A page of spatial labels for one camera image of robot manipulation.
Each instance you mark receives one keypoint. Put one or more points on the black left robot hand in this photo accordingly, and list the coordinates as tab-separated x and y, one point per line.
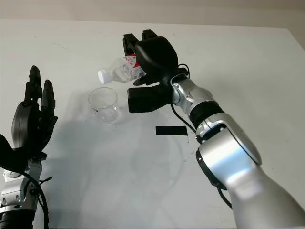
26	124

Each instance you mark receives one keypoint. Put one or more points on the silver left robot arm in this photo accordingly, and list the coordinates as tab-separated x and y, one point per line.
16	188

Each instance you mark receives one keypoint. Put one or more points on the clear water bottle white cap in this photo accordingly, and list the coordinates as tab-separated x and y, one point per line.
121	70

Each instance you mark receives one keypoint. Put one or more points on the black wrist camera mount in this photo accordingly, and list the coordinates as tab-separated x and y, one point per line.
12	155
147	100

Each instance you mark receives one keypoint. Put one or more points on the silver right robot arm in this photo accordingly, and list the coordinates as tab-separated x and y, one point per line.
238	152

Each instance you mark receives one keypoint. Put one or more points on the black tape strip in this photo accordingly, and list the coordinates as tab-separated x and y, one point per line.
171	131

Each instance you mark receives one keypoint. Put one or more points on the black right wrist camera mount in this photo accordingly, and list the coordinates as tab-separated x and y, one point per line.
147	100

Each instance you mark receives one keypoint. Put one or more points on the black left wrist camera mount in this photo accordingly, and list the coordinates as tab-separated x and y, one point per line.
12	155

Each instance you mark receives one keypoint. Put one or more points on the clear plastic cup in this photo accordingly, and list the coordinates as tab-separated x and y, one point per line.
104	109

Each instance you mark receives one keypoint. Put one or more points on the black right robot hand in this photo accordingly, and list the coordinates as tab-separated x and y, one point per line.
157	57

